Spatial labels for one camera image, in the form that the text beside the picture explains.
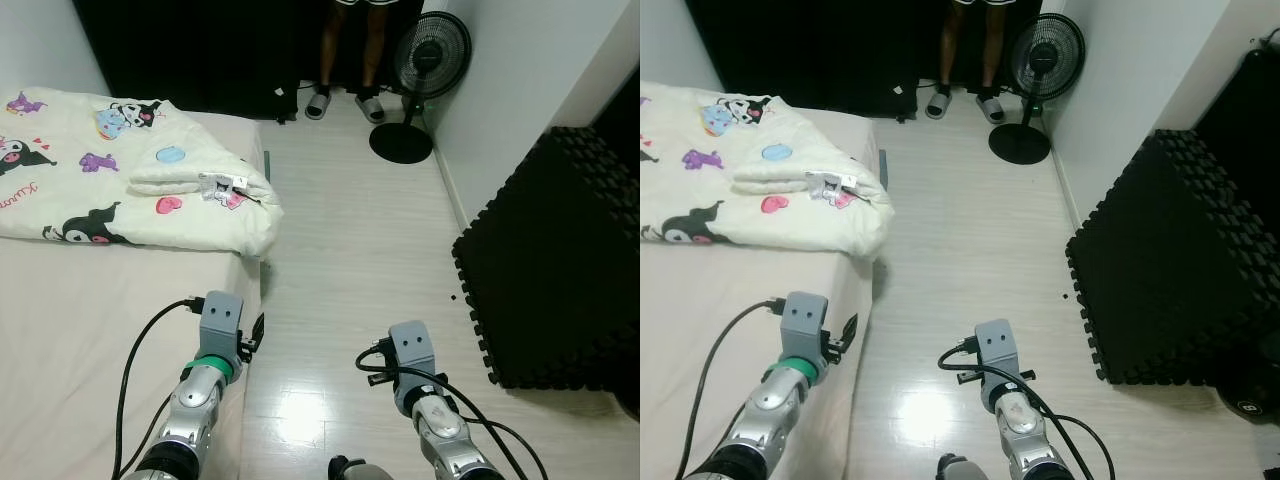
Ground cream cartoon print quilt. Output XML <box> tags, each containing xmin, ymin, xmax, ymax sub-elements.
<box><xmin>0</xmin><ymin>85</ymin><xmax>284</xmax><ymax>259</ymax></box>
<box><xmin>640</xmin><ymin>82</ymin><xmax>894</xmax><ymax>263</ymax></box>

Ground mattress with white sheet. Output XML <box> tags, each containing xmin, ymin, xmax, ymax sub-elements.
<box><xmin>640</xmin><ymin>110</ymin><xmax>876</xmax><ymax>480</ymax></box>
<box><xmin>0</xmin><ymin>110</ymin><xmax>266</xmax><ymax>480</ymax></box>

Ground crinkled clear plastic wrapper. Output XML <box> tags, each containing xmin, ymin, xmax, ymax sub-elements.
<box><xmin>198</xmin><ymin>172</ymin><xmax>251</xmax><ymax>204</ymax></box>
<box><xmin>808</xmin><ymin>172</ymin><xmax>859</xmax><ymax>204</ymax></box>

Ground robot right leg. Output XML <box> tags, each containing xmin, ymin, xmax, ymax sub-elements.
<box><xmin>937</xmin><ymin>452</ymin><xmax>986</xmax><ymax>480</ymax></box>
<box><xmin>330</xmin><ymin>455</ymin><xmax>396</xmax><ymax>480</ymax></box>

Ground black cabinet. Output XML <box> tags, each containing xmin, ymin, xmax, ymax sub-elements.
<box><xmin>72</xmin><ymin>0</ymin><xmax>426</xmax><ymax>119</ymax></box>
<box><xmin>685</xmin><ymin>0</ymin><xmax>1043</xmax><ymax>119</ymax></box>

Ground black foam mat stack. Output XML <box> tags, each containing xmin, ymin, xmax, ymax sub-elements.
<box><xmin>1065</xmin><ymin>128</ymin><xmax>1280</xmax><ymax>386</ymax></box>
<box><xmin>452</xmin><ymin>125</ymin><xmax>641</xmax><ymax>393</ymax></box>

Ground black wardrobe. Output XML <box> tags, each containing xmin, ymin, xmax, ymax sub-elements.
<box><xmin>590</xmin><ymin>70</ymin><xmax>641</xmax><ymax>161</ymax></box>
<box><xmin>1195</xmin><ymin>45</ymin><xmax>1280</xmax><ymax>201</ymax></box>

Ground person's bare legs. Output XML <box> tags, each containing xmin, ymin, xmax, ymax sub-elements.
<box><xmin>318</xmin><ymin>0</ymin><xmax>393</xmax><ymax>96</ymax></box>
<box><xmin>940</xmin><ymin>0</ymin><xmax>1006</xmax><ymax>96</ymax></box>

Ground black standing fan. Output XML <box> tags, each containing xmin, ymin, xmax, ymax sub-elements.
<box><xmin>368</xmin><ymin>10</ymin><xmax>473</xmax><ymax>166</ymax></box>
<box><xmin>988</xmin><ymin>12</ymin><xmax>1087</xmax><ymax>166</ymax></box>

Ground black round weight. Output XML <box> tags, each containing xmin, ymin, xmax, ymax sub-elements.
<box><xmin>1215</xmin><ymin>370</ymin><xmax>1280</xmax><ymax>431</ymax></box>

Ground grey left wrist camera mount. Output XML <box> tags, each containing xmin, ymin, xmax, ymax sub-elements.
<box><xmin>198</xmin><ymin>292</ymin><xmax>246</xmax><ymax>361</ymax></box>
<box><xmin>785</xmin><ymin>292</ymin><xmax>831</xmax><ymax>361</ymax></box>

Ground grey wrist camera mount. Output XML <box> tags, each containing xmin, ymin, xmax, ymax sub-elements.
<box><xmin>785</xmin><ymin>292</ymin><xmax>831</xmax><ymax>361</ymax></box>
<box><xmin>198</xmin><ymin>292</ymin><xmax>246</xmax><ymax>361</ymax></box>
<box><xmin>388</xmin><ymin>320</ymin><xmax>436</xmax><ymax>396</ymax></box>
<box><xmin>975</xmin><ymin>318</ymin><xmax>1021</xmax><ymax>391</ymax></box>

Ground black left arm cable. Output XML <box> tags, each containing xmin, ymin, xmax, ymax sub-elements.
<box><xmin>115</xmin><ymin>297</ymin><xmax>206</xmax><ymax>480</ymax></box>
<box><xmin>678</xmin><ymin>298</ymin><xmax>791</xmax><ymax>480</ymax></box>

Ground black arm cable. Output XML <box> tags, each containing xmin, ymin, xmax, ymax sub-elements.
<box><xmin>115</xmin><ymin>297</ymin><xmax>206</xmax><ymax>480</ymax></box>
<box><xmin>938</xmin><ymin>340</ymin><xmax>1116</xmax><ymax>480</ymax></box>
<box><xmin>357</xmin><ymin>340</ymin><xmax>549</xmax><ymax>480</ymax></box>
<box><xmin>678</xmin><ymin>298</ymin><xmax>791</xmax><ymax>480</ymax></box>

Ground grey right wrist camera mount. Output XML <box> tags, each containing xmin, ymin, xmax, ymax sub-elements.
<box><xmin>975</xmin><ymin>318</ymin><xmax>1021</xmax><ymax>391</ymax></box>
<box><xmin>388</xmin><ymin>320</ymin><xmax>436</xmax><ymax>396</ymax></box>

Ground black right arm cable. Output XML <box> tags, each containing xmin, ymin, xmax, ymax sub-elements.
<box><xmin>938</xmin><ymin>340</ymin><xmax>1116</xmax><ymax>480</ymax></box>
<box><xmin>357</xmin><ymin>340</ymin><xmax>549</xmax><ymax>480</ymax></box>

